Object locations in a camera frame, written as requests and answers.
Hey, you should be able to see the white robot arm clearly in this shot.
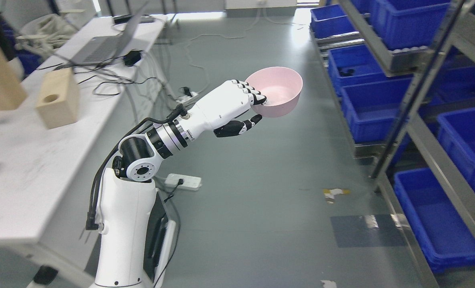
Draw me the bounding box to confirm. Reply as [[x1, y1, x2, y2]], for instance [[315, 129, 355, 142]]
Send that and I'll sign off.
[[85, 104, 188, 288]]

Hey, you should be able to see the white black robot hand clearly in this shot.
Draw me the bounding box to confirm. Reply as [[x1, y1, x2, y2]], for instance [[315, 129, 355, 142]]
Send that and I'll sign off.
[[179, 80, 267, 140]]

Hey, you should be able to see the white table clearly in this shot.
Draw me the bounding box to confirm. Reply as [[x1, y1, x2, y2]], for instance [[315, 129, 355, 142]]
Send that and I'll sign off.
[[0, 15, 170, 288]]

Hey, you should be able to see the silver laptop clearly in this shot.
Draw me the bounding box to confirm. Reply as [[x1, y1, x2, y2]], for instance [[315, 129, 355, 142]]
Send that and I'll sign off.
[[54, 2, 149, 70]]

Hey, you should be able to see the white power strip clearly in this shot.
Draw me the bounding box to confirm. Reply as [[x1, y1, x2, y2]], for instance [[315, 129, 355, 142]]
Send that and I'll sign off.
[[164, 173, 202, 191]]

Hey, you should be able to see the wooden block with hole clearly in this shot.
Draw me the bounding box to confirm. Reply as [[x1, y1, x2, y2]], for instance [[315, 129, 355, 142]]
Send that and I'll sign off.
[[35, 67, 80, 129]]

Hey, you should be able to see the pink bowl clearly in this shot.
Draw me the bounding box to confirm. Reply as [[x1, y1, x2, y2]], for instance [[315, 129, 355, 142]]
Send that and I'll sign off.
[[245, 67, 303, 118]]

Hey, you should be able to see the steel shelf rack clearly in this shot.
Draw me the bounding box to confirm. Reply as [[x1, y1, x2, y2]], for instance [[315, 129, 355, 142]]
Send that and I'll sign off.
[[327, 0, 475, 288]]

